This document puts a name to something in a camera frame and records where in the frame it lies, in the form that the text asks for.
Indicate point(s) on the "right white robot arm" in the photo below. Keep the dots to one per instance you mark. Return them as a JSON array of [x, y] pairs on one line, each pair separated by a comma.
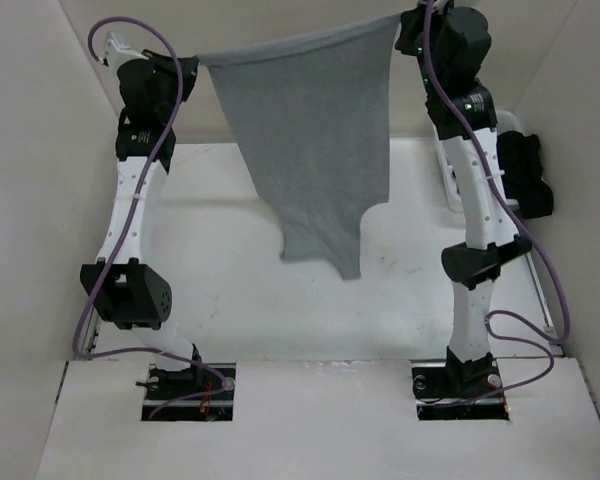
[[450, 44]]

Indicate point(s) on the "grey tank top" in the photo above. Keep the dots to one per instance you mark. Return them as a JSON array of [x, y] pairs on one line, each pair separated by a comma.
[[310, 115]]

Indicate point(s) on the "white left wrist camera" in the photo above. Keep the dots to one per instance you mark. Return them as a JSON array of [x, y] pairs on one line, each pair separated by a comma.
[[117, 51]]

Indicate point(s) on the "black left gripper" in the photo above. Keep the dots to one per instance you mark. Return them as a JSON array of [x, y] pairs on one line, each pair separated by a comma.
[[188, 68]]

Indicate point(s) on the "black tank top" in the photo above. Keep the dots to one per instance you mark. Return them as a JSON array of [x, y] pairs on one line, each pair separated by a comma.
[[519, 157]]

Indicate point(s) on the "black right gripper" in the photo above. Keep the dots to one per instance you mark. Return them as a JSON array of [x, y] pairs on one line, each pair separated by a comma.
[[412, 20]]

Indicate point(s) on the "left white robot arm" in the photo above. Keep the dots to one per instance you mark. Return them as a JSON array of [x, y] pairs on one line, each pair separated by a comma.
[[127, 292]]

